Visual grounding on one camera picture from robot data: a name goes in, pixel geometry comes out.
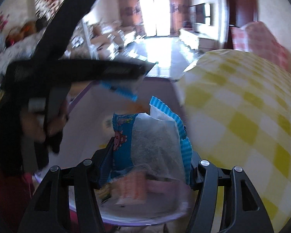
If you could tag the pink checked cushion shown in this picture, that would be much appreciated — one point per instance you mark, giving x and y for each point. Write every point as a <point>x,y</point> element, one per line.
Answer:
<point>259,43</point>

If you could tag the brown curtain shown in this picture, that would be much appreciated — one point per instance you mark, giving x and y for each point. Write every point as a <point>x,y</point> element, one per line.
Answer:
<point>178,9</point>

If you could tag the green yellow snack packet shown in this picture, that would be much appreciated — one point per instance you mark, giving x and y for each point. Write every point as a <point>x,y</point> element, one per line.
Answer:
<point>104,195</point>

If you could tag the person's left forearm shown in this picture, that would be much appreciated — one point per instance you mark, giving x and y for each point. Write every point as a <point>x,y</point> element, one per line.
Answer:
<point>7,138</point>

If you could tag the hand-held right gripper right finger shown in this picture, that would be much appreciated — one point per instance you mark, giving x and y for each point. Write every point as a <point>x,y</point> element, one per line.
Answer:
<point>195,174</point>

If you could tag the person's left hand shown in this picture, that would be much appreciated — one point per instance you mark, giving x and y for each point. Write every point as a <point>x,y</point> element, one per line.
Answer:
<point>31,128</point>

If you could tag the orange snack packet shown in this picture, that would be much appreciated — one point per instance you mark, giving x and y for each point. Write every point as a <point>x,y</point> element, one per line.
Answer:
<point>132,187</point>

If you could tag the floral cloth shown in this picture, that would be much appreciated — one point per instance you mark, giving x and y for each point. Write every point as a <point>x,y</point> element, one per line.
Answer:
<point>17,53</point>

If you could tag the dark wooden door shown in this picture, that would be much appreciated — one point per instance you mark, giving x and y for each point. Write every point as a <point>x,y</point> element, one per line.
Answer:
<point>242,4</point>

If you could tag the balcony glass door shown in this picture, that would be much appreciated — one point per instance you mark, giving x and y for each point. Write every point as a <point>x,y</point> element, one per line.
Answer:
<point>155,14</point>

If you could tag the purple storage box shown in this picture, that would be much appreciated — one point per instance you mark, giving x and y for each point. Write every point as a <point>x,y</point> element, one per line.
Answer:
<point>87,116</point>

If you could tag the white television cabinet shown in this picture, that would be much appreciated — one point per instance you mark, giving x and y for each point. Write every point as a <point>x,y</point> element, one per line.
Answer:
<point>198,38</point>

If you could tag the yellow checked tablecloth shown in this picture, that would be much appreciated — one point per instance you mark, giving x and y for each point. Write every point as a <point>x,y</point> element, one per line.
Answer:
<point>245,126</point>

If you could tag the beige sofa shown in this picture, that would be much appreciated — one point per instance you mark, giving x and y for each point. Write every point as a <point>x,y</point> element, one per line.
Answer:
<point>111,36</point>

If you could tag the blue edged clear packet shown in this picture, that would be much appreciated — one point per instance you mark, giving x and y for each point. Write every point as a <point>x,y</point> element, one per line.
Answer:
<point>121,91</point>

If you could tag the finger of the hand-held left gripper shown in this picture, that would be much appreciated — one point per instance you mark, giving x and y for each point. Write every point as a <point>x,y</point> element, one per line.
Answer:
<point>106,71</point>

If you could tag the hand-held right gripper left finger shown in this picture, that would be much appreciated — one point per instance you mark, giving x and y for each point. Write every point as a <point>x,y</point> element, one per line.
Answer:
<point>104,170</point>

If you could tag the person's red clothing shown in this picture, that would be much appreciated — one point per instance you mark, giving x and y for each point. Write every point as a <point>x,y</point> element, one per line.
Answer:
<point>7,199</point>

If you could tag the blue cartoon snack packet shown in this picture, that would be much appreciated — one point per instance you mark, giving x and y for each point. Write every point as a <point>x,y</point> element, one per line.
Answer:
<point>157,145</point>

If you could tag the wall television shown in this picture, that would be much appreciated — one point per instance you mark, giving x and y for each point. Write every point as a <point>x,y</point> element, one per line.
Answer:
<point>203,13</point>

